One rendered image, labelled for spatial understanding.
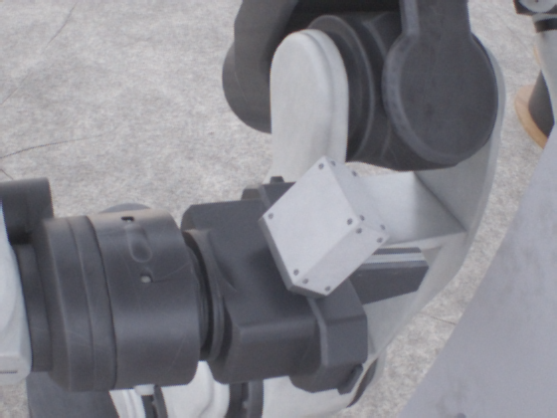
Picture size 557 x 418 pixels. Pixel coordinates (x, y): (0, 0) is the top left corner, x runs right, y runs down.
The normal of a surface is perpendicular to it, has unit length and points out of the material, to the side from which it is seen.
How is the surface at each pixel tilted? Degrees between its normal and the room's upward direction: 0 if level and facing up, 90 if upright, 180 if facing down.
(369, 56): 28
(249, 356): 90
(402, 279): 90
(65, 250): 2
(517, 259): 90
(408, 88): 54
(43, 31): 0
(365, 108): 90
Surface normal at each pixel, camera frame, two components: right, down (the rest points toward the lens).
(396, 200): 0.14, -0.84
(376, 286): 0.33, 0.71
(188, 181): 0.22, -0.70
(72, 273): 0.32, -0.46
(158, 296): 0.36, -0.18
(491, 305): -0.92, 0.08
